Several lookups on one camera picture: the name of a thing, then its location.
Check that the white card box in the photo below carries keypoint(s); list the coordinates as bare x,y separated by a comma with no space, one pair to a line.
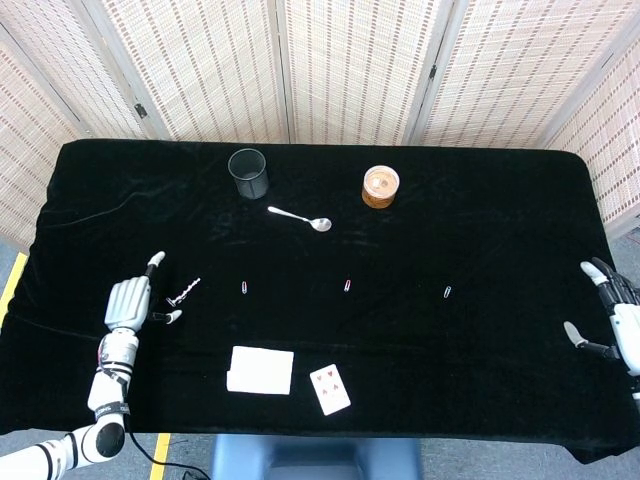
260,370

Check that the black mesh pen cup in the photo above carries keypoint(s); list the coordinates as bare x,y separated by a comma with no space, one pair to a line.
250,187

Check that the pale blue paperclip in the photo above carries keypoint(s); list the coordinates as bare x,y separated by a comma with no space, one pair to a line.
448,292

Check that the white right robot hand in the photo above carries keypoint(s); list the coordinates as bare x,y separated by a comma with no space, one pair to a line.
627,325

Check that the black velvet tablecloth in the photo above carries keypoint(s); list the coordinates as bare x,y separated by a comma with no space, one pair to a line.
350,325

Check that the silver metal spoon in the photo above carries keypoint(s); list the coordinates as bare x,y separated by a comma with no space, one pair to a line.
320,225

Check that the hearts playing card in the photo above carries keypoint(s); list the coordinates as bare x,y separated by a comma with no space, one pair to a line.
330,390

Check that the black screen hinge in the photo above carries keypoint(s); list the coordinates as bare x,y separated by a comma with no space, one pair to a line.
140,110
433,71

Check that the orange jar with clear lid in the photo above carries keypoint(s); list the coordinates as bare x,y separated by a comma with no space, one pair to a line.
380,197

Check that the woven folding screen panel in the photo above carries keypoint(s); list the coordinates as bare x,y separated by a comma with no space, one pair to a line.
25,150
350,70
200,70
515,70
65,55
615,150

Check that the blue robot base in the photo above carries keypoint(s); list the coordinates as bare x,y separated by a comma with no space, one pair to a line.
310,457

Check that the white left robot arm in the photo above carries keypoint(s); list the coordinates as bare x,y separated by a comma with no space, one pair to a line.
107,395

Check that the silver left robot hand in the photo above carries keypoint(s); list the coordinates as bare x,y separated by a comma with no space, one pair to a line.
127,305

